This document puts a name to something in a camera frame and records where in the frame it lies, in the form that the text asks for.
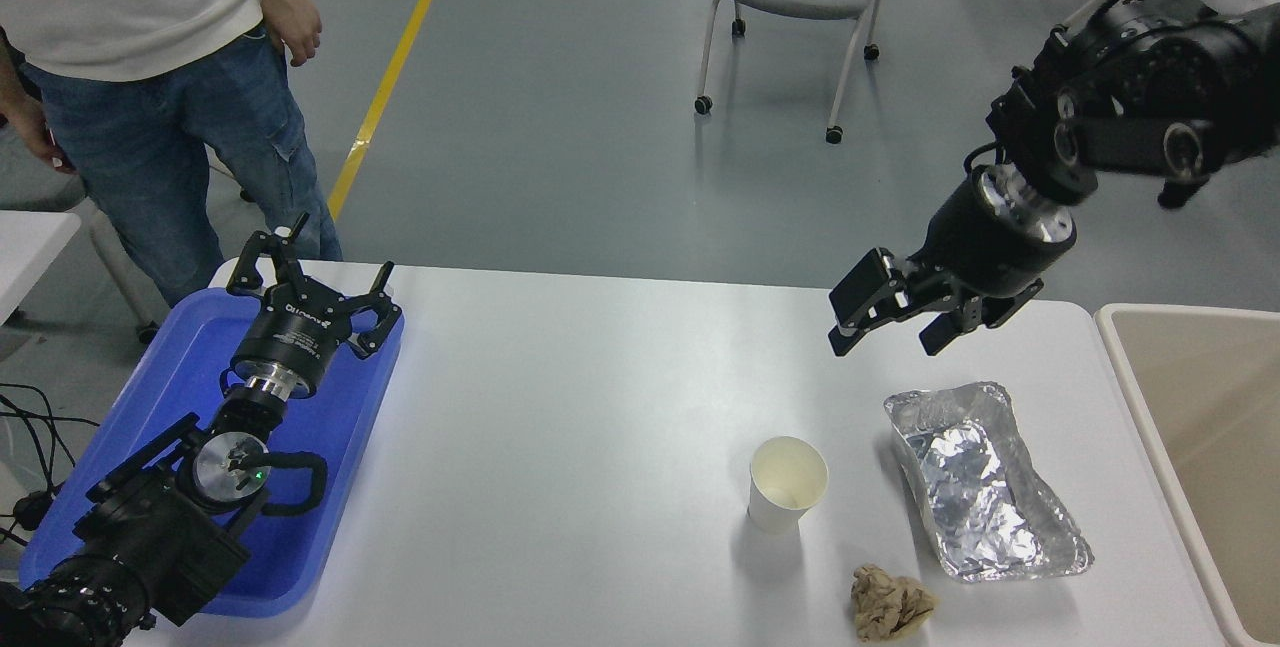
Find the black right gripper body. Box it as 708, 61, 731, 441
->
904, 171, 1075, 303

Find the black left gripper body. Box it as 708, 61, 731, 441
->
230, 287, 354, 398

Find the white paper cup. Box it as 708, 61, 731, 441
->
748, 435, 830, 534

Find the person's left hand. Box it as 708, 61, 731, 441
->
262, 0, 324, 68

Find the person's right hand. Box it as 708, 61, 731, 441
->
8, 91, 77, 175

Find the blue plastic tray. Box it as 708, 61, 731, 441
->
18, 287, 406, 620

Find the crumpled silver foil tray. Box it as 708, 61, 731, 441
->
882, 380, 1094, 584

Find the small white table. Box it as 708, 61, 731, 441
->
0, 211, 81, 363

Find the large pale bin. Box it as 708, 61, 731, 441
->
1095, 303, 1280, 647

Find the person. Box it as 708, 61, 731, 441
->
0, 0, 344, 308

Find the crumpled tan paper ball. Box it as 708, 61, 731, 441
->
850, 564, 939, 644

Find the black cable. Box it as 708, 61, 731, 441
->
0, 383, 101, 490

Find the black cable plug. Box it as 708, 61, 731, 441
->
10, 489, 57, 534

